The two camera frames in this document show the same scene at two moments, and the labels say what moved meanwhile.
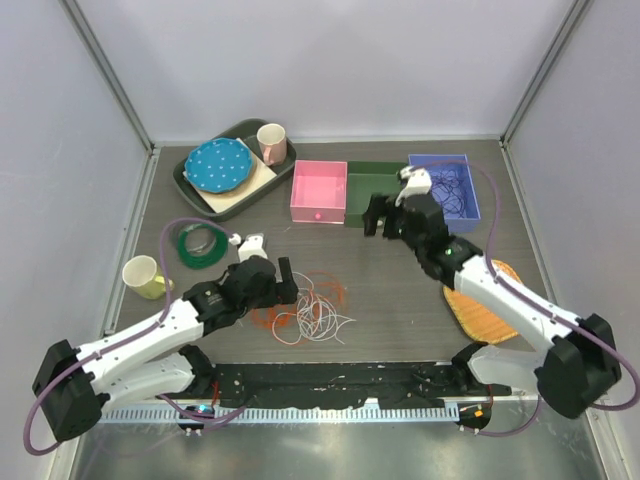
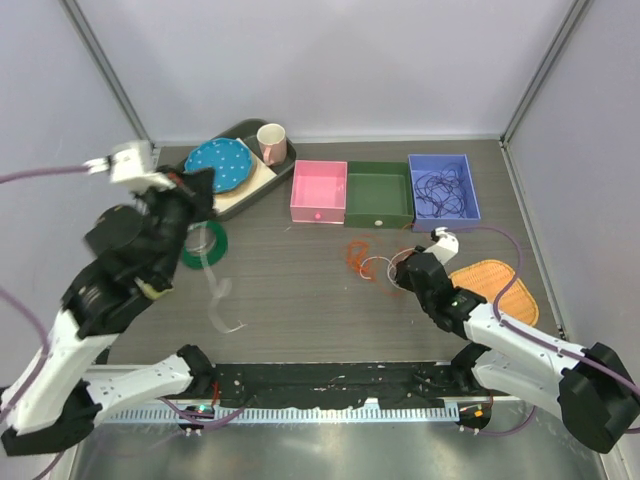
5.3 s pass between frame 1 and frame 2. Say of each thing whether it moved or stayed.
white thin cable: moved
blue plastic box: stayed
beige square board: stayed
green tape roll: stayed
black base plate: stayed
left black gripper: moved
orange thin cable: moved
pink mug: stayed
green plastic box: stayed
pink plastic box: stayed
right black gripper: moved
